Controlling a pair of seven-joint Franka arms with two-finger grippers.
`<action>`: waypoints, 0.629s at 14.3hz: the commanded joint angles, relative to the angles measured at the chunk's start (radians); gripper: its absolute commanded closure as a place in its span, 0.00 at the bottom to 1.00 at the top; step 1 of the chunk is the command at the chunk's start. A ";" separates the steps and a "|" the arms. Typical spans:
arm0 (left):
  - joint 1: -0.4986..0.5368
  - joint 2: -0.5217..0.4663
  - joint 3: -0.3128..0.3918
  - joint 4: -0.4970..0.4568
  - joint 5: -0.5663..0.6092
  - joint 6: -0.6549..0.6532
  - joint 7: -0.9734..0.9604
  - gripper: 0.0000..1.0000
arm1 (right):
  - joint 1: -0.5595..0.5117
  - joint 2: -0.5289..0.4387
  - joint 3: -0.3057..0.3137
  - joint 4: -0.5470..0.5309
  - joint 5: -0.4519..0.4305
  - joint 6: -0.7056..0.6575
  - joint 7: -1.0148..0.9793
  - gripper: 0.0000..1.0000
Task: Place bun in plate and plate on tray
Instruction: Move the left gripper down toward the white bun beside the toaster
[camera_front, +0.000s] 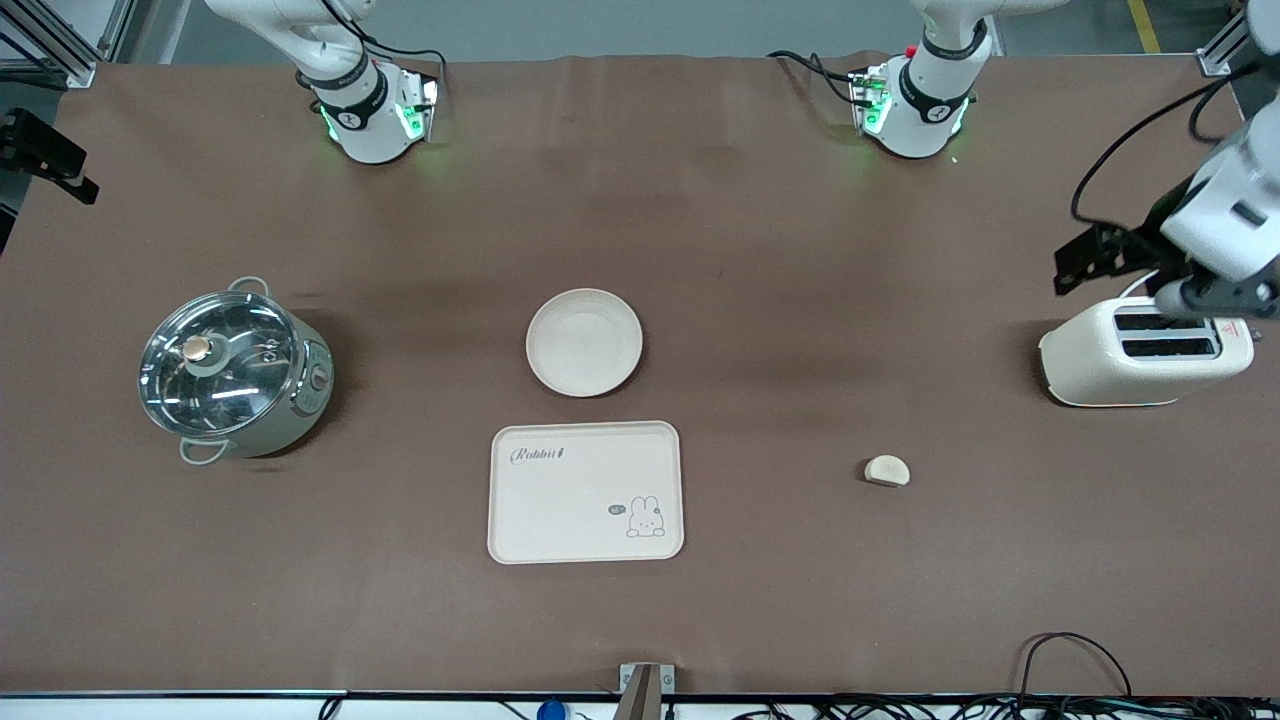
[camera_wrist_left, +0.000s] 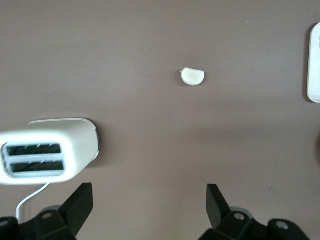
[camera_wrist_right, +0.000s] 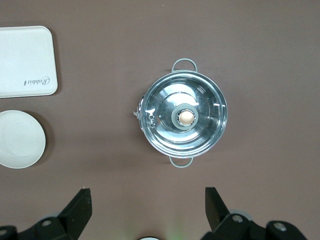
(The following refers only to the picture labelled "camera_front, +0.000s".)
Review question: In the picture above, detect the round cream plate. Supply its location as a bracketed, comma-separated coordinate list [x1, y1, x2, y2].
[526, 288, 644, 398]

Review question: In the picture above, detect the cream rabbit print tray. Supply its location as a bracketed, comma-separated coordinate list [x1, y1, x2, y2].
[487, 420, 685, 565]

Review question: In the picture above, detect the cream two-slot toaster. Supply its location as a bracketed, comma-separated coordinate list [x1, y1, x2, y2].
[1038, 295, 1256, 408]

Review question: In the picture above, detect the glass pot lid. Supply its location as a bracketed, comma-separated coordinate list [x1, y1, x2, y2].
[138, 290, 301, 439]

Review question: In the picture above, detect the brown table cover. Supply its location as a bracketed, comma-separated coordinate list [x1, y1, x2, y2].
[0, 50, 1280, 698]

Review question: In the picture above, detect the pale green electric pot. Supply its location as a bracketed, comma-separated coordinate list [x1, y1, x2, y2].
[178, 277, 334, 466]

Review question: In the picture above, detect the aluminium frame profile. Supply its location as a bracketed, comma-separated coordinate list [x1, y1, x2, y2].
[0, 0, 136, 89]
[1198, 0, 1263, 79]

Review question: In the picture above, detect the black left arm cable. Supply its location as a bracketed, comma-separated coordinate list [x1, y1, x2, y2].
[1070, 60, 1261, 226]

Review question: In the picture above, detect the black base cable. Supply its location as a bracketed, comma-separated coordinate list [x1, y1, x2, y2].
[320, 0, 448, 101]
[768, 50, 863, 106]

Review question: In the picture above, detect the black looped cable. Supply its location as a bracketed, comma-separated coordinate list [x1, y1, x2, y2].
[1018, 632, 1133, 701]

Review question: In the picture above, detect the black cable bundle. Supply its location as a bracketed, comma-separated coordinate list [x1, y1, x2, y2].
[700, 694, 1280, 720]

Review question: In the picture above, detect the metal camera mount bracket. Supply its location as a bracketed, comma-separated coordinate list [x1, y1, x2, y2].
[619, 663, 676, 720]

